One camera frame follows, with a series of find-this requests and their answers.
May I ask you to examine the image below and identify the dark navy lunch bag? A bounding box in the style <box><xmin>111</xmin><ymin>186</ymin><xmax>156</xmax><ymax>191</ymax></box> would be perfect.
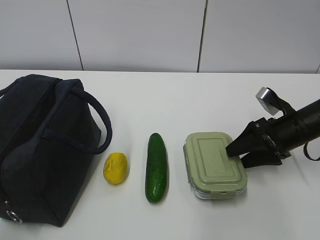
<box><xmin>0</xmin><ymin>74</ymin><xmax>113</xmax><ymax>227</ymax></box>

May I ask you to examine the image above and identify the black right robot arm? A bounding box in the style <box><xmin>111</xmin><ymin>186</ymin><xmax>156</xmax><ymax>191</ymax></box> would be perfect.
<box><xmin>226</xmin><ymin>100</ymin><xmax>320</xmax><ymax>169</ymax></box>

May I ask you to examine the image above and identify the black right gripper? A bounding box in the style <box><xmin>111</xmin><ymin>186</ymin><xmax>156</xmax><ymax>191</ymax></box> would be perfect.
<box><xmin>226</xmin><ymin>115</ymin><xmax>302</xmax><ymax>168</ymax></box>

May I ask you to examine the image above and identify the green lidded food container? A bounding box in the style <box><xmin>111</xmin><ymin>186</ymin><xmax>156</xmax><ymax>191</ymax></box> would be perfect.
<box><xmin>183</xmin><ymin>132</ymin><xmax>248</xmax><ymax>200</ymax></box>

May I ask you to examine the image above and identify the green cucumber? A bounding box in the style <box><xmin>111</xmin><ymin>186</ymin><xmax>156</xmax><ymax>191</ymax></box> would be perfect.
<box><xmin>145</xmin><ymin>132</ymin><xmax>168</xmax><ymax>204</ymax></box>

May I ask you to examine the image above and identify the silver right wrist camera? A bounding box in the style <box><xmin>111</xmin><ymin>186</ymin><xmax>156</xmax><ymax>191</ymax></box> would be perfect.
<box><xmin>255</xmin><ymin>87</ymin><xmax>281</xmax><ymax>116</ymax></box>

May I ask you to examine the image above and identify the yellow lemon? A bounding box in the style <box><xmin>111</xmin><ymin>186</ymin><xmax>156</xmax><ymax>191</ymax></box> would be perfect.
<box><xmin>103</xmin><ymin>152</ymin><xmax>129</xmax><ymax>185</ymax></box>

